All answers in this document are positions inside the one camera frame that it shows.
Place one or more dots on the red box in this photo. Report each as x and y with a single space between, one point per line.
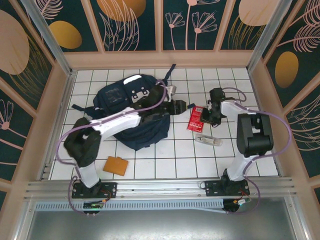
195 120

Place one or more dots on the clear plastic case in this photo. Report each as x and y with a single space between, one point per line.
208 140

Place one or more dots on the navy blue backpack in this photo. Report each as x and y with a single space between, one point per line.
145 135

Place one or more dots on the orange notebook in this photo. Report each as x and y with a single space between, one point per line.
115 165

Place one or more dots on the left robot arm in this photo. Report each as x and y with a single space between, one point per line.
117 120

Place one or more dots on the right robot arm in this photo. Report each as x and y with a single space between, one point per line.
237 165

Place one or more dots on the brushed metal panel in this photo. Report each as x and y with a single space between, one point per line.
162 225

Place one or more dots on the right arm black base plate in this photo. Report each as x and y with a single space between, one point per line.
212 188

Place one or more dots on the long aluminium base rail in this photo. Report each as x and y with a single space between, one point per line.
162 187

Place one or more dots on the aluminium side rail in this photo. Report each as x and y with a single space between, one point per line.
63 112

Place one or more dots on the aluminium corner post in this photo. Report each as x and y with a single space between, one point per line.
267 37
49 37

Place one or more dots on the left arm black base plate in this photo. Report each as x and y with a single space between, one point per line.
107 188

